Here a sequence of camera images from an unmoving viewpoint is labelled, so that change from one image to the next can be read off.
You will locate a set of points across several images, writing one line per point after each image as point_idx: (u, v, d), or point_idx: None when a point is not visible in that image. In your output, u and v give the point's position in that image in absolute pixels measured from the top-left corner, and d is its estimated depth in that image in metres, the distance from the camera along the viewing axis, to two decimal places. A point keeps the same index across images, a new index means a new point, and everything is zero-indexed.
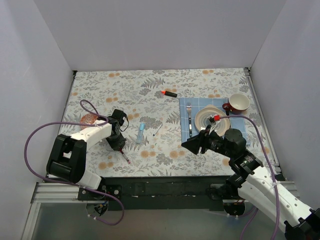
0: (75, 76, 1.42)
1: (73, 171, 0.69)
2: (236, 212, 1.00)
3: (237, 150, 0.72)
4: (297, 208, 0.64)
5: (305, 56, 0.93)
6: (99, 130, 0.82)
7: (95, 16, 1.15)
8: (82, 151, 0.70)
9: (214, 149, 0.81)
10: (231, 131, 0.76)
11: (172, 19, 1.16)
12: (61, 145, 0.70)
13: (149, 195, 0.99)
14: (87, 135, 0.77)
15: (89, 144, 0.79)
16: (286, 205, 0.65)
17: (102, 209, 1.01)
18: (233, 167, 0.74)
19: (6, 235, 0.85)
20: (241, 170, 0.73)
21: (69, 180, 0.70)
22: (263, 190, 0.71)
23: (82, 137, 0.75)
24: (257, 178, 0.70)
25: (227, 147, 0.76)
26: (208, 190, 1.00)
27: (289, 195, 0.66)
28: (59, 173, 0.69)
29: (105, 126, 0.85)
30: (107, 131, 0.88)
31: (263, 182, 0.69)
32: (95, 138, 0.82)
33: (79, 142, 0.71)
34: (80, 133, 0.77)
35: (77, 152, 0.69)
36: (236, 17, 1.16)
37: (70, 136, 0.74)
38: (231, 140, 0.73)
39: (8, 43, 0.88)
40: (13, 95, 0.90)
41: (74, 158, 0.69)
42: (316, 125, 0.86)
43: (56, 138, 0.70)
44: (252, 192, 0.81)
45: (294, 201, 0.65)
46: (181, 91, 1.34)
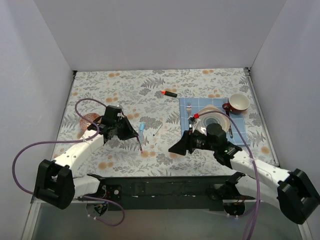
0: (75, 76, 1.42)
1: (62, 198, 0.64)
2: (236, 212, 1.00)
3: (218, 142, 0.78)
4: (276, 173, 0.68)
5: (305, 56, 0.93)
6: (88, 146, 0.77)
7: (95, 16, 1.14)
8: (68, 178, 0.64)
9: (200, 146, 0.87)
10: (211, 126, 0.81)
11: (172, 19, 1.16)
12: (45, 173, 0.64)
13: (149, 195, 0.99)
14: (74, 156, 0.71)
15: (78, 164, 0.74)
16: (265, 174, 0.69)
17: (102, 209, 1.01)
18: (217, 158, 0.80)
19: (6, 235, 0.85)
20: (224, 160, 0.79)
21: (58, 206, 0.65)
22: (246, 170, 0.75)
23: (68, 161, 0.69)
24: (237, 160, 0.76)
25: (211, 142, 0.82)
26: (208, 190, 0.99)
27: (267, 166, 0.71)
28: (47, 200, 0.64)
29: (94, 139, 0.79)
30: (100, 141, 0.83)
31: (243, 162, 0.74)
32: (85, 155, 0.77)
33: (64, 168, 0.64)
34: (66, 155, 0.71)
35: (62, 181, 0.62)
36: (236, 16, 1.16)
37: (55, 161, 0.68)
38: (212, 134, 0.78)
39: (8, 43, 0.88)
40: (13, 95, 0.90)
41: (58, 185, 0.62)
42: (316, 125, 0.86)
43: (39, 166, 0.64)
44: (248, 184, 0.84)
45: (272, 169, 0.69)
46: (181, 91, 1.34)
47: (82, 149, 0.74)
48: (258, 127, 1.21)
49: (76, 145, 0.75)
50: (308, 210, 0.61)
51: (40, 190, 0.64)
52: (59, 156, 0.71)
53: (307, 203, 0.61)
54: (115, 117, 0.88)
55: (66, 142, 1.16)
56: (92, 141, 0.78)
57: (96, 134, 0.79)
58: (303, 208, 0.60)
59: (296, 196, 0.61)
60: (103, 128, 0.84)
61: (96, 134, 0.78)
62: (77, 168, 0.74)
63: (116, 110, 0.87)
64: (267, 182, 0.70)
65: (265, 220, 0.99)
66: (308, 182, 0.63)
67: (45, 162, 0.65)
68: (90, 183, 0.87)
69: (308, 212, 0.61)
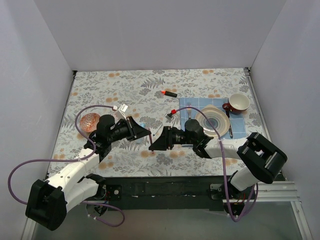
0: (75, 76, 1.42)
1: (52, 220, 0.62)
2: (236, 212, 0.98)
3: (196, 137, 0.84)
4: (237, 142, 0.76)
5: (305, 56, 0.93)
6: (83, 166, 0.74)
7: (95, 15, 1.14)
8: (60, 202, 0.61)
9: (179, 141, 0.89)
10: (189, 122, 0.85)
11: (173, 19, 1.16)
12: (37, 194, 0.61)
13: (149, 195, 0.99)
14: (68, 177, 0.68)
15: (72, 184, 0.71)
16: (229, 146, 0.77)
17: (102, 209, 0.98)
18: (195, 151, 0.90)
19: (6, 236, 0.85)
20: (202, 152, 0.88)
21: (49, 227, 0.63)
22: (217, 152, 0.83)
23: (61, 182, 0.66)
24: (210, 146, 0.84)
25: (190, 136, 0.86)
26: (208, 190, 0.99)
27: (230, 140, 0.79)
28: (39, 220, 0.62)
29: (90, 158, 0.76)
30: (96, 160, 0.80)
31: (214, 145, 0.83)
32: (80, 174, 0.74)
33: (56, 190, 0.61)
34: (60, 175, 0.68)
35: (52, 204, 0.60)
36: (236, 16, 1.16)
37: (48, 181, 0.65)
38: (190, 130, 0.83)
39: (8, 43, 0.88)
40: (13, 96, 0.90)
41: (50, 207, 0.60)
42: (316, 125, 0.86)
43: (31, 187, 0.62)
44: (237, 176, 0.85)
45: (234, 140, 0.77)
46: (181, 91, 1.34)
47: (76, 170, 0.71)
48: (258, 127, 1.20)
49: (71, 164, 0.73)
50: (274, 167, 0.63)
51: (30, 210, 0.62)
52: (53, 175, 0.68)
53: (272, 160, 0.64)
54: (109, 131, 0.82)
55: (66, 141, 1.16)
56: (87, 161, 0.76)
57: (93, 153, 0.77)
58: (267, 166, 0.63)
59: (257, 156, 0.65)
60: (99, 148, 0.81)
61: (92, 153, 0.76)
62: (71, 188, 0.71)
63: (108, 125, 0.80)
64: (232, 153, 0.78)
65: (265, 221, 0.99)
66: (267, 141, 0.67)
67: (39, 182, 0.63)
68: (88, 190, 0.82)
69: (276, 168, 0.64)
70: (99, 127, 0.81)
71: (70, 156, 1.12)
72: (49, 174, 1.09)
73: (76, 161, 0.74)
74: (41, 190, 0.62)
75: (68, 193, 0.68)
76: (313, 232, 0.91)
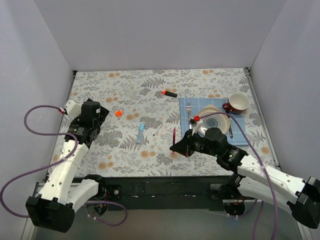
0: (75, 76, 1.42)
1: (61, 225, 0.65)
2: (236, 212, 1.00)
3: (222, 147, 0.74)
4: (290, 183, 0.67)
5: (305, 57, 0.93)
6: (71, 164, 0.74)
7: (95, 15, 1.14)
8: (60, 210, 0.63)
9: (199, 150, 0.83)
10: (210, 130, 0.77)
11: (172, 19, 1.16)
12: (35, 208, 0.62)
13: (149, 195, 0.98)
14: (59, 183, 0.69)
15: (68, 186, 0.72)
16: (280, 184, 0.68)
17: (102, 209, 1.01)
18: (222, 164, 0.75)
19: (6, 236, 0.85)
20: (230, 165, 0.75)
21: (61, 229, 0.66)
22: (254, 176, 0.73)
23: (53, 192, 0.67)
24: (246, 167, 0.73)
25: (211, 147, 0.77)
26: (208, 191, 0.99)
27: (280, 174, 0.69)
28: (49, 226, 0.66)
29: (75, 153, 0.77)
30: (84, 151, 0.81)
31: (252, 169, 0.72)
32: (71, 173, 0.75)
33: (52, 203, 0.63)
34: (51, 184, 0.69)
35: (54, 214, 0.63)
36: (236, 17, 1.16)
37: (41, 195, 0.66)
38: (212, 140, 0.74)
39: (8, 44, 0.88)
40: (13, 95, 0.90)
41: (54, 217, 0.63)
42: (316, 125, 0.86)
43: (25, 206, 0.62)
44: (252, 185, 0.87)
45: (286, 178, 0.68)
46: (181, 91, 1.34)
47: (66, 171, 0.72)
48: (258, 127, 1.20)
49: (59, 168, 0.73)
50: None
51: (38, 220, 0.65)
52: (44, 187, 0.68)
53: None
54: (94, 114, 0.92)
55: None
56: (74, 157, 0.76)
57: (76, 146, 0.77)
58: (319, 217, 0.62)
59: (314, 207, 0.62)
60: (84, 131, 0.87)
61: (75, 147, 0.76)
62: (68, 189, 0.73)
63: (94, 106, 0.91)
64: (280, 191, 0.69)
65: (265, 220, 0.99)
66: None
67: (31, 197, 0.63)
68: (89, 189, 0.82)
69: None
70: (85, 110, 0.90)
71: None
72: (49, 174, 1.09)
73: (62, 162, 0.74)
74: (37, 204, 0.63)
75: (66, 197, 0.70)
76: (313, 233, 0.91)
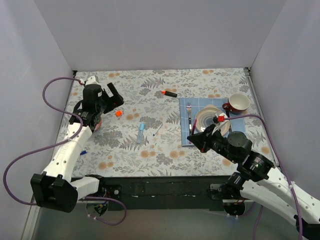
0: (75, 76, 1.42)
1: (65, 204, 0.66)
2: (236, 212, 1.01)
3: (245, 155, 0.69)
4: (314, 207, 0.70)
5: (305, 57, 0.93)
6: (75, 144, 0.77)
7: (95, 15, 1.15)
8: (65, 188, 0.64)
9: (216, 150, 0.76)
10: (234, 134, 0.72)
11: (172, 18, 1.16)
12: (40, 186, 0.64)
13: (149, 196, 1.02)
14: (64, 162, 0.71)
15: (71, 166, 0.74)
16: (305, 206, 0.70)
17: (102, 209, 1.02)
18: (243, 172, 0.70)
19: (6, 235, 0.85)
20: (252, 174, 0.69)
21: (64, 209, 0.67)
22: (276, 192, 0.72)
23: (59, 169, 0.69)
24: (272, 182, 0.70)
25: (230, 150, 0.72)
26: (208, 191, 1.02)
27: (305, 196, 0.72)
28: (52, 206, 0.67)
29: (80, 134, 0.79)
30: (87, 134, 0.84)
31: (279, 186, 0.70)
32: (75, 153, 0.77)
33: (57, 180, 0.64)
34: (55, 162, 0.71)
35: (58, 192, 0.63)
36: (236, 17, 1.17)
37: (46, 173, 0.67)
38: (236, 145, 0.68)
39: (8, 44, 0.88)
40: (13, 95, 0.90)
41: (59, 196, 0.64)
42: (316, 124, 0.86)
43: (31, 184, 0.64)
44: (257, 191, 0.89)
45: (311, 201, 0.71)
46: (181, 91, 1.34)
47: (70, 150, 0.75)
48: (258, 127, 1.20)
49: (64, 148, 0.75)
50: None
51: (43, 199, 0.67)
52: (49, 165, 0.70)
53: None
54: (96, 98, 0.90)
55: None
56: (78, 138, 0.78)
57: (81, 128, 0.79)
58: None
59: None
60: (88, 117, 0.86)
61: (80, 129, 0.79)
62: (72, 169, 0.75)
63: (95, 90, 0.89)
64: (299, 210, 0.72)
65: (266, 221, 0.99)
66: None
67: (36, 176, 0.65)
68: (90, 183, 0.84)
69: None
70: (87, 94, 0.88)
71: None
72: None
73: (67, 142, 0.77)
74: (42, 182, 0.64)
75: (71, 175, 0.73)
76: None
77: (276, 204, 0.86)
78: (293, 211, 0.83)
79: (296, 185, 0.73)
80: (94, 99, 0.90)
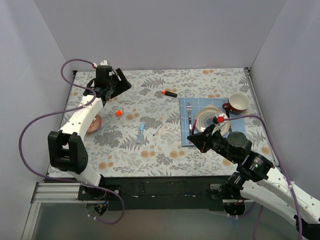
0: (75, 76, 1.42)
1: (78, 162, 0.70)
2: (236, 212, 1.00)
3: (245, 155, 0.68)
4: (314, 207, 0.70)
5: (305, 56, 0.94)
6: (89, 110, 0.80)
7: (95, 16, 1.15)
8: (79, 144, 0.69)
9: (216, 150, 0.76)
10: (234, 135, 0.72)
11: (172, 18, 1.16)
12: (56, 141, 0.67)
13: (149, 195, 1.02)
14: (78, 123, 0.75)
15: (84, 130, 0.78)
16: (304, 206, 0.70)
17: (102, 209, 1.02)
18: (242, 172, 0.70)
19: (6, 235, 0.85)
20: (252, 174, 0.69)
21: (75, 169, 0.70)
22: (276, 191, 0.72)
23: (74, 128, 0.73)
24: (272, 182, 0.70)
25: (230, 151, 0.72)
26: (208, 191, 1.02)
27: (305, 195, 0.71)
28: (64, 165, 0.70)
29: (93, 104, 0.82)
30: (99, 105, 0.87)
31: (278, 186, 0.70)
32: (88, 119, 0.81)
33: (73, 136, 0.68)
34: (70, 123, 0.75)
35: (73, 147, 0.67)
36: (236, 17, 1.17)
37: (62, 130, 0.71)
38: (236, 146, 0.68)
39: (8, 44, 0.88)
40: (13, 95, 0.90)
41: (73, 151, 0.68)
42: (316, 124, 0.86)
43: (48, 138, 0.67)
44: (257, 191, 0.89)
45: (311, 201, 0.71)
46: (181, 91, 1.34)
47: (84, 114, 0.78)
48: (258, 127, 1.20)
49: (78, 112, 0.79)
50: None
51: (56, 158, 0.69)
52: (64, 125, 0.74)
53: None
54: (108, 76, 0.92)
55: None
56: (91, 106, 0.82)
57: (94, 99, 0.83)
58: None
59: None
60: (99, 91, 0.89)
61: (93, 99, 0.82)
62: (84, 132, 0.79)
63: (107, 69, 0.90)
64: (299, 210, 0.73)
65: (265, 221, 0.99)
66: None
67: (53, 132, 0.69)
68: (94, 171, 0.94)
69: None
70: (98, 72, 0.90)
71: None
72: (49, 174, 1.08)
73: (81, 108, 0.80)
74: (58, 139, 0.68)
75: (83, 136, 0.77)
76: None
77: (276, 204, 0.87)
78: (293, 212, 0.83)
79: (296, 185, 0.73)
80: (106, 77, 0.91)
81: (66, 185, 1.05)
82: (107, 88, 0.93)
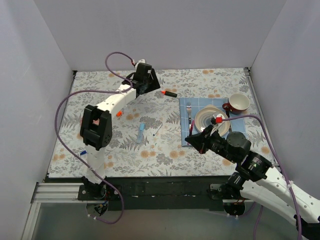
0: (75, 76, 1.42)
1: (102, 139, 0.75)
2: (236, 212, 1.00)
3: (244, 155, 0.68)
4: (313, 206, 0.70)
5: (305, 56, 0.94)
6: (124, 97, 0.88)
7: (95, 16, 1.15)
8: (108, 122, 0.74)
9: (215, 151, 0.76)
10: (233, 135, 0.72)
11: (172, 18, 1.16)
12: (90, 114, 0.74)
13: (149, 195, 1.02)
14: (112, 104, 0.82)
15: (114, 112, 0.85)
16: (303, 205, 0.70)
17: (102, 209, 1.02)
18: (242, 172, 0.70)
19: (6, 236, 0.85)
20: (251, 174, 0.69)
21: (98, 144, 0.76)
22: (275, 191, 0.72)
23: (108, 107, 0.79)
24: (271, 182, 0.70)
25: (229, 151, 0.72)
26: (208, 190, 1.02)
27: (304, 195, 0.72)
28: (90, 138, 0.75)
29: (129, 92, 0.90)
30: (133, 95, 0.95)
31: (277, 185, 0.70)
32: (120, 104, 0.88)
33: (104, 113, 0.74)
34: (106, 103, 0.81)
35: (102, 123, 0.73)
36: (236, 17, 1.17)
37: (97, 106, 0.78)
38: (235, 146, 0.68)
39: (8, 44, 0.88)
40: (13, 95, 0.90)
41: (102, 127, 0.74)
42: (316, 124, 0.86)
43: (84, 109, 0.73)
44: (256, 191, 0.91)
45: (310, 200, 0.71)
46: (181, 91, 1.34)
47: (119, 99, 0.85)
48: (258, 127, 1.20)
49: (114, 96, 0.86)
50: None
51: (87, 129, 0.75)
52: (100, 103, 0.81)
53: None
54: (146, 73, 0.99)
55: (66, 141, 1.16)
56: (127, 94, 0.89)
57: (130, 88, 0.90)
58: None
59: None
60: (136, 84, 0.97)
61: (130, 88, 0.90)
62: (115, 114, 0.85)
63: (147, 67, 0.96)
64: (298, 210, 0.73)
65: (265, 220, 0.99)
66: None
67: (89, 105, 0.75)
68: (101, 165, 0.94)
69: None
70: (139, 67, 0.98)
71: (71, 156, 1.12)
72: (49, 174, 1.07)
73: (118, 93, 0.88)
74: (92, 113, 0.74)
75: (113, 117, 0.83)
76: None
77: (276, 204, 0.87)
78: (292, 211, 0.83)
79: (295, 184, 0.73)
80: (144, 73, 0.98)
81: (66, 185, 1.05)
82: (143, 83, 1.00)
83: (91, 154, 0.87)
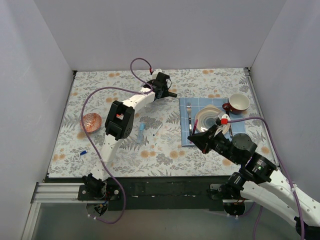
0: (75, 76, 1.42)
1: (124, 131, 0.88)
2: (236, 212, 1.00)
3: (248, 157, 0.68)
4: (316, 209, 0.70)
5: (305, 56, 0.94)
6: (145, 98, 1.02)
7: (94, 15, 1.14)
8: (131, 117, 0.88)
9: (218, 152, 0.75)
10: (238, 137, 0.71)
11: (172, 18, 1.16)
12: (117, 108, 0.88)
13: (149, 195, 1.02)
14: (135, 102, 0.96)
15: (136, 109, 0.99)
16: (306, 209, 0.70)
17: (102, 209, 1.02)
18: (245, 174, 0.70)
19: (6, 236, 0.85)
20: (254, 176, 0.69)
21: (119, 136, 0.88)
22: (278, 194, 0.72)
23: (131, 104, 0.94)
24: (275, 185, 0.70)
25: (233, 152, 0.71)
26: (208, 190, 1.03)
27: (306, 198, 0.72)
28: (114, 130, 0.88)
29: (149, 94, 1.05)
30: (151, 98, 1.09)
31: (281, 188, 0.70)
32: (141, 103, 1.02)
33: (129, 109, 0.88)
34: (130, 100, 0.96)
35: (127, 117, 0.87)
36: (236, 17, 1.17)
37: (123, 102, 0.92)
38: (241, 148, 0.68)
39: (8, 44, 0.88)
40: (13, 96, 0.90)
41: (125, 120, 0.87)
42: (316, 124, 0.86)
43: (111, 104, 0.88)
44: (257, 191, 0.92)
45: (313, 204, 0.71)
46: (181, 91, 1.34)
47: (140, 99, 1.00)
48: (258, 127, 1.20)
49: (137, 96, 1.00)
50: None
51: (112, 122, 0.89)
52: (126, 100, 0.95)
53: None
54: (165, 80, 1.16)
55: (66, 141, 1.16)
56: (147, 96, 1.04)
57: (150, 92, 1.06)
58: None
59: None
60: (156, 88, 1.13)
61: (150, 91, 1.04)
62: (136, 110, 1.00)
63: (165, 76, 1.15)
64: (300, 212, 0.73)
65: (265, 220, 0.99)
66: None
67: (117, 101, 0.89)
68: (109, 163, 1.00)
69: None
70: (159, 76, 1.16)
71: (71, 156, 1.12)
72: (49, 174, 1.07)
73: (140, 95, 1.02)
74: (118, 107, 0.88)
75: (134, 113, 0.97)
76: None
77: (277, 205, 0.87)
78: (292, 212, 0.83)
79: (298, 188, 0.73)
80: (163, 81, 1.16)
81: (66, 185, 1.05)
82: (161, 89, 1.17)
83: (107, 145, 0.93)
